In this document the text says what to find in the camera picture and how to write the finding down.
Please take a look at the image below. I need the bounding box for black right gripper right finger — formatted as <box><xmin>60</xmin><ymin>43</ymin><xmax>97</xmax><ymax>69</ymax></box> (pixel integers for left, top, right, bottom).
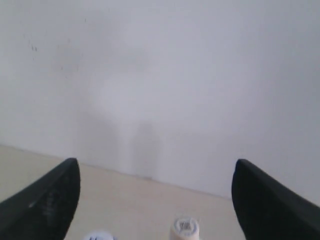
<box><xmin>231</xmin><ymin>159</ymin><xmax>320</xmax><ymax>240</ymax></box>

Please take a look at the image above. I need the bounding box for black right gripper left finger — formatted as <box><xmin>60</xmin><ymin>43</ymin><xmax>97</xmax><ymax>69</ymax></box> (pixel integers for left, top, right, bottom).
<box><xmin>0</xmin><ymin>158</ymin><xmax>81</xmax><ymax>240</ymax></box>

